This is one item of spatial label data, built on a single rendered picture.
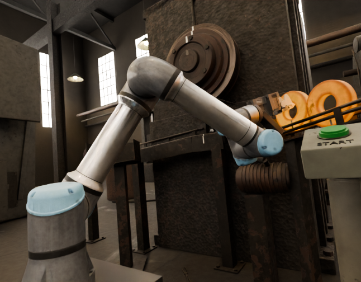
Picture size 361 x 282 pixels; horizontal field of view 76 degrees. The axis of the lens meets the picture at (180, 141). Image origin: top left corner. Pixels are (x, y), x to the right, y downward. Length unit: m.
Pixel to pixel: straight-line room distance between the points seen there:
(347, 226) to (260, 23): 1.17
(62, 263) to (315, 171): 0.51
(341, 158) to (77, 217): 0.52
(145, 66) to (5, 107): 2.94
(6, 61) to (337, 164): 3.57
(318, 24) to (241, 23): 6.48
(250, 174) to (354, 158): 0.68
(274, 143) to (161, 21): 1.42
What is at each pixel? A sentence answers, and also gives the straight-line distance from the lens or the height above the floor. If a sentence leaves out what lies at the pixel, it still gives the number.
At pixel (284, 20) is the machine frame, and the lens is 1.47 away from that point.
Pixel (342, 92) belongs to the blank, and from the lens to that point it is 0.88.
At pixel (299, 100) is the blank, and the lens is 0.99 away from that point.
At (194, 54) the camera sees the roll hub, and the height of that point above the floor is 1.13.
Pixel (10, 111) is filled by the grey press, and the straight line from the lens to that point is 3.49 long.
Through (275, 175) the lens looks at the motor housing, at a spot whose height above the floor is 0.49.
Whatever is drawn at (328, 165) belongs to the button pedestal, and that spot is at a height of 0.56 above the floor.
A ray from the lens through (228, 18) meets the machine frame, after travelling 1.59.
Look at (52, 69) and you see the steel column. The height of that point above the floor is 3.76.
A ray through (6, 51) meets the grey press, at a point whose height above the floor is 2.10.
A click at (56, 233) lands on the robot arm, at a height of 0.45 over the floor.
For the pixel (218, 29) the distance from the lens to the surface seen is 1.40.
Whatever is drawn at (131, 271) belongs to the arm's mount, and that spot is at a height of 0.32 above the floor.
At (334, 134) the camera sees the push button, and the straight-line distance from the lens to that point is 0.42.
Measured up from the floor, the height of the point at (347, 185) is 0.51.
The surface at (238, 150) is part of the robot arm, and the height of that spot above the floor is 0.59.
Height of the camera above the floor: 0.58
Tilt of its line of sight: 5 degrees up
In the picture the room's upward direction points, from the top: 5 degrees counter-clockwise
